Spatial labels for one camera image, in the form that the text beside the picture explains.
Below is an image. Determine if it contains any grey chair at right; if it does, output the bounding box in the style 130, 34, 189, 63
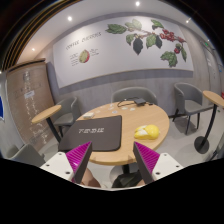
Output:
171, 82, 214, 136

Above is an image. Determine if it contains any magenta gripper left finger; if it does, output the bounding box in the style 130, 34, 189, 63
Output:
66, 142, 92, 184

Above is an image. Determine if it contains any grey chair near left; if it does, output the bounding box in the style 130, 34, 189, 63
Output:
6, 144, 45, 167

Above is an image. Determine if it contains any grey chair at left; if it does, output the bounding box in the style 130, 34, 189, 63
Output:
52, 97, 81, 134

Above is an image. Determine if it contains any round wooden table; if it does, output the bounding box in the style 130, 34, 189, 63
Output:
75, 100, 171, 167

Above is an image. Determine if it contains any small round table left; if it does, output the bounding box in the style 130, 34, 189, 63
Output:
32, 105, 62, 142

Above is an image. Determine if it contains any black power adapter box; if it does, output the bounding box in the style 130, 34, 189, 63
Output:
134, 98, 146, 106

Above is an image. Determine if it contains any small round table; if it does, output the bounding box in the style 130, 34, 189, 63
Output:
194, 90, 224, 155
32, 105, 62, 142

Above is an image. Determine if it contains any yellow computer mouse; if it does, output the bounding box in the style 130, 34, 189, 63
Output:
134, 125, 160, 140

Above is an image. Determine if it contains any black cable on table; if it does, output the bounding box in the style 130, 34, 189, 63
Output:
116, 96, 154, 109

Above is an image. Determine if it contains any frosted glass partition panel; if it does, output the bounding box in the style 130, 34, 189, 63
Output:
6, 59, 54, 151

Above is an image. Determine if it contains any small round table right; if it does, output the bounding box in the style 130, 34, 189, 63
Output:
194, 90, 224, 155

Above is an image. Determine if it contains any small white card box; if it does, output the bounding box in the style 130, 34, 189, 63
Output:
83, 113, 95, 119

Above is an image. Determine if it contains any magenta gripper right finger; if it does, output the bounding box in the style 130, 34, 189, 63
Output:
133, 142, 160, 184

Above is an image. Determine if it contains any grey chair behind table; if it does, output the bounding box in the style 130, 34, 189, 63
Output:
111, 87, 158, 105

